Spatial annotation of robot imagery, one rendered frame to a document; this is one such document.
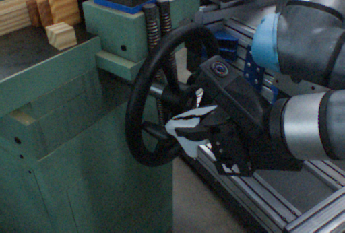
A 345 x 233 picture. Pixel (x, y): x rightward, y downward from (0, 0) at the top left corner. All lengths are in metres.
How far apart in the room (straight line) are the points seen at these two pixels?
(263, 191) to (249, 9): 0.66
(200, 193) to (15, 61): 1.08
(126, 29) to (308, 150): 0.39
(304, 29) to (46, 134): 0.49
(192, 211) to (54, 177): 0.83
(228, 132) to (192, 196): 1.11
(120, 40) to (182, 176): 1.04
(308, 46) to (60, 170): 0.54
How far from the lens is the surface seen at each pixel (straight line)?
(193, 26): 0.61
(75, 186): 0.83
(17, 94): 0.63
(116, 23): 0.65
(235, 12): 1.29
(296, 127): 0.39
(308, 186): 1.38
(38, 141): 0.69
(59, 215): 0.85
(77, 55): 0.68
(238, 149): 0.44
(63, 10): 0.74
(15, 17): 0.77
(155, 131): 0.55
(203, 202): 1.51
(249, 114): 0.41
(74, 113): 0.72
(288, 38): 0.46
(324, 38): 0.46
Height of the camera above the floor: 1.19
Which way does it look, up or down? 36 degrees down
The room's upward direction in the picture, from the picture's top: straight up
